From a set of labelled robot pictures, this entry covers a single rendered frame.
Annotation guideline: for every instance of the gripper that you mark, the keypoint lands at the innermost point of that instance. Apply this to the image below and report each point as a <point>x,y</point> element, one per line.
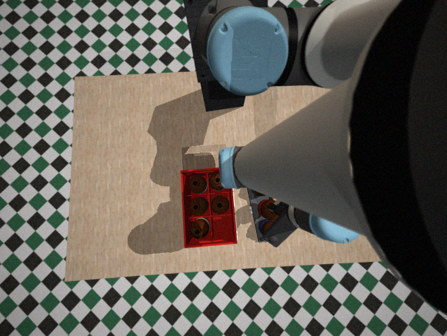
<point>278,209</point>

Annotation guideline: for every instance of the brown bottle with red label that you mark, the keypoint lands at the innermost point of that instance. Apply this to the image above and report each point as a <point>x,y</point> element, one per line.
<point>265,212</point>

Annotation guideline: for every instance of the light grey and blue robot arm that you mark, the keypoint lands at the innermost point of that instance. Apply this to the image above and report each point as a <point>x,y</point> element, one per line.
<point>394,54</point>

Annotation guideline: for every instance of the brown bottle with blue label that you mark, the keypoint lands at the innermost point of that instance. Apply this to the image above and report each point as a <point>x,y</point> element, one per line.
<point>264,224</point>

